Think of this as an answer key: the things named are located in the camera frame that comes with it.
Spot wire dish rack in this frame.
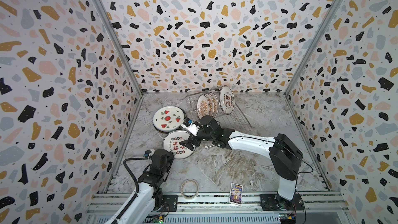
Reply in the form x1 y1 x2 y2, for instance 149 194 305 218
185 86 252 133

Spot brown rimmed cream plate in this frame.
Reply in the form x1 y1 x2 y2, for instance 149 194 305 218
159 106 187 133

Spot orange sunburst plate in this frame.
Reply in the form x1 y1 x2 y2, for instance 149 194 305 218
209 92 219 118
197 94 210 119
205 93 215 117
162 130 195 159

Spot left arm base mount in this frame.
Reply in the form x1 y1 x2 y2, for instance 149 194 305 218
151 194 178 212

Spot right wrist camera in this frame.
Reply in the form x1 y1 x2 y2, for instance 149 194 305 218
181 117 200 136

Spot red character white plate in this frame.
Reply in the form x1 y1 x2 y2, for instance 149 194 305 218
219 86 235 115

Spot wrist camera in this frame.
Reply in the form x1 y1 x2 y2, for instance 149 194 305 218
144 149 155 159
181 117 200 136

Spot purple card box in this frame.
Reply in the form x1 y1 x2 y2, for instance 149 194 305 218
229 183 243 205

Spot orange sunburst plate front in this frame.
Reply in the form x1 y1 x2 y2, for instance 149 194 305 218
197 94 210 119

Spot aluminium front rail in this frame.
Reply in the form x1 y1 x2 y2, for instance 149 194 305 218
86 191 352 224

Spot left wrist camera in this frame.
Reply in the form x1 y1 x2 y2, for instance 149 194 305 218
144 149 155 159

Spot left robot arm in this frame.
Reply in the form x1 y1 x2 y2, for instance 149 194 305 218
107 149 174 224

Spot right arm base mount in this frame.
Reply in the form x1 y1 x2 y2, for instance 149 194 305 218
260 192 304 211

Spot watermelon pattern plate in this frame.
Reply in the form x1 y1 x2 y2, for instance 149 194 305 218
152 106 186 132

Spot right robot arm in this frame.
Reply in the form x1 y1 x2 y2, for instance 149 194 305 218
180 115 303 209

